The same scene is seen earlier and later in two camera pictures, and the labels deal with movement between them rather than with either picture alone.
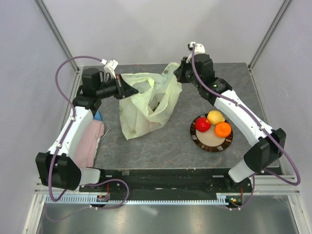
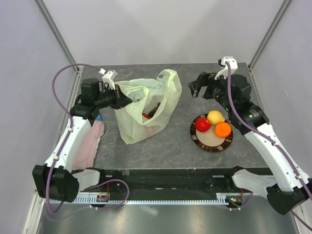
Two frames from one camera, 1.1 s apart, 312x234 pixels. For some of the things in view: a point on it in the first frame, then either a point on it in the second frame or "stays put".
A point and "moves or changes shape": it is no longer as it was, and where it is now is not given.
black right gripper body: [185, 75] → [213, 86]
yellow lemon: [215, 117] stays put
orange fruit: [223, 129] stays put
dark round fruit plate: [208, 141] stays put
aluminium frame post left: [48, 18] stays put
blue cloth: [98, 116] stays put
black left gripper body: [120, 93] → [116, 100]
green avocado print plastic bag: [154, 105] moves or changes shape
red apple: [202, 124] stays put
